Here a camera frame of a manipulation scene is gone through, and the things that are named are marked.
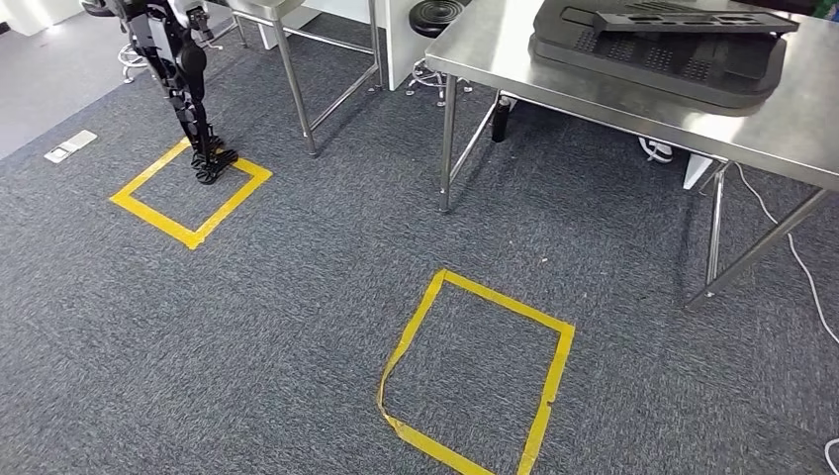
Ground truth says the black round ribbed disc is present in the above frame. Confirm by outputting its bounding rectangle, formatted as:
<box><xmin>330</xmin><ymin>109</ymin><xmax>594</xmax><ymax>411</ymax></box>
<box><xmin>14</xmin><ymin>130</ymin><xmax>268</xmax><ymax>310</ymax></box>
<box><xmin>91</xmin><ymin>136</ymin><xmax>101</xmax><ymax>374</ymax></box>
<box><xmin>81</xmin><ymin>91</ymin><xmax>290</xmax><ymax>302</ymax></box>
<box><xmin>409</xmin><ymin>0</ymin><xmax>465</xmax><ymax>39</ymax></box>

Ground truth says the black plastic engine cover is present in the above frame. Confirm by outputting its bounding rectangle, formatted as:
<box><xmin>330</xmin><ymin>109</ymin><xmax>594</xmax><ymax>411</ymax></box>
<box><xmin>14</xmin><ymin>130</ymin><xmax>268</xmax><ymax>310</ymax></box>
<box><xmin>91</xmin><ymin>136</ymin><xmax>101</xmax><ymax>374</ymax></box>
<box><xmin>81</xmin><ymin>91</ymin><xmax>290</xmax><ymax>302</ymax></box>
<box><xmin>529</xmin><ymin>0</ymin><xmax>788</xmax><ymax>118</ymax></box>

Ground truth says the black cylindrical bottle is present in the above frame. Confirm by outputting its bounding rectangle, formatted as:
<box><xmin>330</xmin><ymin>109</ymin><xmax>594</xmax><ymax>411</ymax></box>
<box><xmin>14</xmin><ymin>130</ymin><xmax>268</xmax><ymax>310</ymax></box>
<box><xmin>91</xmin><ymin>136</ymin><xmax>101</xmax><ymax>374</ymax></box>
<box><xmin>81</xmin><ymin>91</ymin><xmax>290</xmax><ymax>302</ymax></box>
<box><xmin>491</xmin><ymin>96</ymin><xmax>512</xmax><ymax>143</ymax></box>

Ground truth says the steel workbench table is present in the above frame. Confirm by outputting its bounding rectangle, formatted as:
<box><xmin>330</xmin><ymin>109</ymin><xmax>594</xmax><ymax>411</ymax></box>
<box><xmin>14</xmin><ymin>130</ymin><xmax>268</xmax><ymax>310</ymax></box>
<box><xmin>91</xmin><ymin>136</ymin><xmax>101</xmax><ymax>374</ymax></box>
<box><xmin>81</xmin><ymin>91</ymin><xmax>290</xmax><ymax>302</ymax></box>
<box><xmin>226</xmin><ymin>0</ymin><xmax>388</xmax><ymax>158</ymax></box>
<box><xmin>424</xmin><ymin>0</ymin><xmax>839</xmax><ymax>313</ymax></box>

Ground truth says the black plastic bracket part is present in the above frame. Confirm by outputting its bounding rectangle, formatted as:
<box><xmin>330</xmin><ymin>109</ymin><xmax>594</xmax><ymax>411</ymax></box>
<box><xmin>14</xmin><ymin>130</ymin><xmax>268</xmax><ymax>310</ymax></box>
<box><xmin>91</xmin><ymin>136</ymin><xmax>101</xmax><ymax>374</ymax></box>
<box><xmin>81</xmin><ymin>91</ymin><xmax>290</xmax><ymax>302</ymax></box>
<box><xmin>593</xmin><ymin>9</ymin><xmax>801</xmax><ymax>36</ymax></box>

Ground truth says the black humanoid robot leg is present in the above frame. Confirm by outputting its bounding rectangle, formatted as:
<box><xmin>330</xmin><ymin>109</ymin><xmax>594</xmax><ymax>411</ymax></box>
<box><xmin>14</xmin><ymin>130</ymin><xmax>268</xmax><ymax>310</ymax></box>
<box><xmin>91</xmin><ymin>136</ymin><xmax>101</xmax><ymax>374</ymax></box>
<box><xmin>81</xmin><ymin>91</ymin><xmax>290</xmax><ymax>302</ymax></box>
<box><xmin>81</xmin><ymin>0</ymin><xmax>240</xmax><ymax>186</ymax></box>

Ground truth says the chrome stool base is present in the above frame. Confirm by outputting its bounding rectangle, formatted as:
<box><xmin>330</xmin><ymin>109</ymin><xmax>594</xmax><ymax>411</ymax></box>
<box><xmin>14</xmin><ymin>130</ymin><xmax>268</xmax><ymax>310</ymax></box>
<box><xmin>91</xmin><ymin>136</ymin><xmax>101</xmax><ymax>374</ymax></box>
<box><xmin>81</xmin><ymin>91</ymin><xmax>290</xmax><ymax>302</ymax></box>
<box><xmin>118</xmin><ymin>42</ymin><xmax>152</xmax><ymax>85</ymax></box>
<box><xmin>405</xmin><ymin>58</ymin><xmax>473</xmax><ymax>108</ymax></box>

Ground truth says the yellow floor tape square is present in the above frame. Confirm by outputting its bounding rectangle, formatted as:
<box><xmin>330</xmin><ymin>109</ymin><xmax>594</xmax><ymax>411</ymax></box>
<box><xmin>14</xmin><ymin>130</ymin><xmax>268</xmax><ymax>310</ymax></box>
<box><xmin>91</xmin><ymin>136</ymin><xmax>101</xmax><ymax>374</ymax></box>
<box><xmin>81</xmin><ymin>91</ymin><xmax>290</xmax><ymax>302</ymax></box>
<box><xmin>376</xmin><ymin>268</ymin><xmax>576</xmax><ymax>475</ymax></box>
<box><xmin>110</xmin><ymin>136</ymin><xmax>273</xmax><ymax>251</ymax></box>

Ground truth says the metal floor outlet plate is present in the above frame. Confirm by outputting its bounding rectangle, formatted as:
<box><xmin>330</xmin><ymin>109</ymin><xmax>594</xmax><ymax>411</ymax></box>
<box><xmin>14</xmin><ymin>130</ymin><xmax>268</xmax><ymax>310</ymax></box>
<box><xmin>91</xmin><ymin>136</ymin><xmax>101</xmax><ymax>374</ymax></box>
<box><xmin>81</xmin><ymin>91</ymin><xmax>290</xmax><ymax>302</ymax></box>
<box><xmin>44</xmin><ymin>130</ymin><xmax>98</xmax><ymax>165</ymax></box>

